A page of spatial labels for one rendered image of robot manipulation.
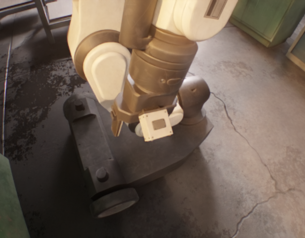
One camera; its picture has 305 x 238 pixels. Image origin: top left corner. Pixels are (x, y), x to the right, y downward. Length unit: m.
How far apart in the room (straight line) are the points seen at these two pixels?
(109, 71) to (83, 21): 0.12
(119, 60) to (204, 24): 0.24
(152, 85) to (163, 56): 0.05
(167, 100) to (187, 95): 0.43
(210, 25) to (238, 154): 0.94
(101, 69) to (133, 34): 0.20
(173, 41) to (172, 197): 0.76
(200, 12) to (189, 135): 0.69
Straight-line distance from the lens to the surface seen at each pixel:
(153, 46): 0.22
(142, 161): 0.75
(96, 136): 0.80
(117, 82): 0.44
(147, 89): 0.26
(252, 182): 1.08
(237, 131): 1.18
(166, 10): 0.21
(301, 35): 2.16
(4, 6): 2.54
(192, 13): 0.19
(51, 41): 1.83
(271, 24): 2.11
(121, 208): 0.85
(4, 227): 0.85
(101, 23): 0.40
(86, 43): 0.40
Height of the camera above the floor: 0.87
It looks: 55 degrees down
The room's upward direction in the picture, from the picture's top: 5 degrees clockwise
